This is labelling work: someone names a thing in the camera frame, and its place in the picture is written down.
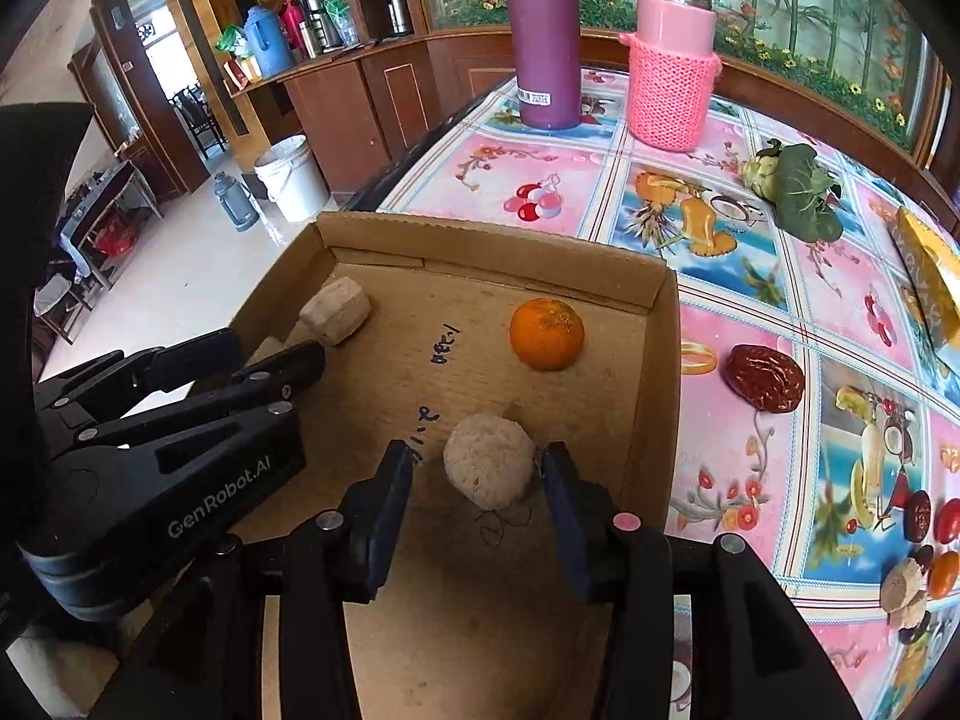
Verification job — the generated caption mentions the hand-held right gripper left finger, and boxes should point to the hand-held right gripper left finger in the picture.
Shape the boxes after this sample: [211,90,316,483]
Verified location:
[90,439,421,720]

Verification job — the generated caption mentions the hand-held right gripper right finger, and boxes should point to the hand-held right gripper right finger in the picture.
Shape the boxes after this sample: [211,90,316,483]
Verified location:
[541,441,863,720]

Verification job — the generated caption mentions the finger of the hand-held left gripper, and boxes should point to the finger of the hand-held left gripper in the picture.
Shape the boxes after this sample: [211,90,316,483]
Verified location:
[34,328,246,425]
[49,340,329,458]

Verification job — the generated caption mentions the brown cardboard box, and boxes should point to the brown cardboard box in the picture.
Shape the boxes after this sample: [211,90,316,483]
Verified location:
[124,211,682,720]

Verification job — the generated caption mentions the small orange mandarin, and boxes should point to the small orange mandarin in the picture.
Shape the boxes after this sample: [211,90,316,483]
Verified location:
[509,298,585,372]
[927,551,960,601]

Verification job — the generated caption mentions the red bags under desk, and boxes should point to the red bags under desk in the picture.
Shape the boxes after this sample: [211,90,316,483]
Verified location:
[88,219,143,257]

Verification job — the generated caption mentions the grey thermos jug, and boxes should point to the grey thermos jug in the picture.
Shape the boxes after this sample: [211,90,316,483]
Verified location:
[214,171,260,233]

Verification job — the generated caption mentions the dark wooden desk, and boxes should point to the dark wooden desk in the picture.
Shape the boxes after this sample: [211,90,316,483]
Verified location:
[56,161,164,293]

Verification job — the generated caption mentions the white plastic bucket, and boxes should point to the white plastic bucket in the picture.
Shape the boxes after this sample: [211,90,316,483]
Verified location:
[253,135,331,224]

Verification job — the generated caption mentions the dark dining chairs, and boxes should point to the dark dining chairs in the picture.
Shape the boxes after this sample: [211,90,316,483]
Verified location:
[172,84,227,160]

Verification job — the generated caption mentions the blue thermos jug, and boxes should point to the blue thermos jug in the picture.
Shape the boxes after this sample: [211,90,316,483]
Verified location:
[244,5,295,80]

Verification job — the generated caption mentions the black and steel kettle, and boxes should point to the black and steel kettle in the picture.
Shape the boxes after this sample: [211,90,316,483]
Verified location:
[296,0,344,55]

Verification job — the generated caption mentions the cup with green leaves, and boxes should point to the cup with green leaves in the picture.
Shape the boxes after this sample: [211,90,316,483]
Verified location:
[324,0,361,47]

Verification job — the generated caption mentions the black steel thermos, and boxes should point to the black steel thermos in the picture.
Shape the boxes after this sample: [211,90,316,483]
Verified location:
[375,0,413,37]

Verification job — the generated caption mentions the green leafy vegetable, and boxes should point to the green leafy vegetable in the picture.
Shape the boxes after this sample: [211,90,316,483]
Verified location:
[741,139,845,242]

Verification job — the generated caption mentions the yellow cardboard box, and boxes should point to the yellow cardboard box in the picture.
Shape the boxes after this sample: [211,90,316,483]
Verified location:
[894,208,960,350]

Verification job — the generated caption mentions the purple thermos bottle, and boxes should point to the purple thermos bottle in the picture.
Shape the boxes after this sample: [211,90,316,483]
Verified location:
[501,0,584,130]

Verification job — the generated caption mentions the pink bottle with knit sleeve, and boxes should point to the pink bottle with knit sleeve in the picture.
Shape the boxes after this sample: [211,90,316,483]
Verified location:
[619,0,722,151]

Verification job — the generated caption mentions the decorative flower glass panel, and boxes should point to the decorative flower glass panel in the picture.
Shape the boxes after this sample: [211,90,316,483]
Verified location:
[411,0,931,155]

